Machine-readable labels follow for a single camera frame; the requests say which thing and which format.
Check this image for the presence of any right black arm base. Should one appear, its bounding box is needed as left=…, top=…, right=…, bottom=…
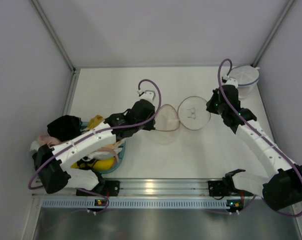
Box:
left=208, top=178, right=240, bottom=197

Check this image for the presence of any black garment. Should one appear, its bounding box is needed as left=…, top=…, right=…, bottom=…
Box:
left=47, top=115, right=82, bottom=142

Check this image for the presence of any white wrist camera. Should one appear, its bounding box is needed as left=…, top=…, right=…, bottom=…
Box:
left=137, top=89, right=156, bottom=103
left=222, top=75, right=239, bottom=89

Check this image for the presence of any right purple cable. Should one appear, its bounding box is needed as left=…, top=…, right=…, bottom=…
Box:
left=217, top=58, right=302, bottom=217

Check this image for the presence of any beige bra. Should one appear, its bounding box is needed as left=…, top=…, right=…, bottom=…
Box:
left=101, top=139, right=125, bottom=154

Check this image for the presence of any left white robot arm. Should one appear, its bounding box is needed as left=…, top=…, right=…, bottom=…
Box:
left=34, top=99, right=159, bottom=194

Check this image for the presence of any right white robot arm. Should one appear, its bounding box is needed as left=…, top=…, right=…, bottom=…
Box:
left=206, top=84, right=302, bottom=211

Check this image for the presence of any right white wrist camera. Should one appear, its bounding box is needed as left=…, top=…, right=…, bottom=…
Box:
left=222, top=75, right=239, bottom=89

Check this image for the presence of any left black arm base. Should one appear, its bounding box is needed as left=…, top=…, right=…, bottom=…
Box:
left=76, top=180, right=120, bottom=197

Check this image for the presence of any white blue-rimmed laundry bag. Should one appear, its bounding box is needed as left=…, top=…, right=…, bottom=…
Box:
left=229, top=65, right=260, bottom=99

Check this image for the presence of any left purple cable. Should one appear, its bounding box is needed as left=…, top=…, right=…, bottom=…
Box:
left=27, top=79, right=163, bottom=190

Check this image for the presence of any purple cable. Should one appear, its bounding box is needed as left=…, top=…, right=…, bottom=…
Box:
left=217, top=58, right=302, bottom=217
left=27, top=79, right=163, bottom=190

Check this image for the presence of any yellow padded bra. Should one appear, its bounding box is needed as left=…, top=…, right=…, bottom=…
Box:
left=71, top=157, right=117, bottom=172

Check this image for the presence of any pink bra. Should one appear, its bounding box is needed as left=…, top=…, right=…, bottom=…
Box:
left=37, top=135, right=61, bottom=147

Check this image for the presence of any aluminium mounting rail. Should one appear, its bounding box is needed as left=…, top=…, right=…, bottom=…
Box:
left=32, top=177, right=301, bottom=200

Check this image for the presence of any teal plastic basket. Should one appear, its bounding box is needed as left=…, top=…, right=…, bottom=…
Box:
left=81, top=143, right=126, bottom=174

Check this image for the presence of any white lace garment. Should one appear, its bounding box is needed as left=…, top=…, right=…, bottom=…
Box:
left=29, top=140, right=43, bottom=152

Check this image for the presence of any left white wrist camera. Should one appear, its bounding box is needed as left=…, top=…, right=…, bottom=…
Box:
left=137, top=89, right=156, bottom=103

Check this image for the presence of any perforated cable duct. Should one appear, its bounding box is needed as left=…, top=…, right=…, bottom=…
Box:
left=41, top=198, right=230, bottom=210

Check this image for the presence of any beige mesh laundry bag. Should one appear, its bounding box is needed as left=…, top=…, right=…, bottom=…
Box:
left=145, top=96, right=211, bottom=145

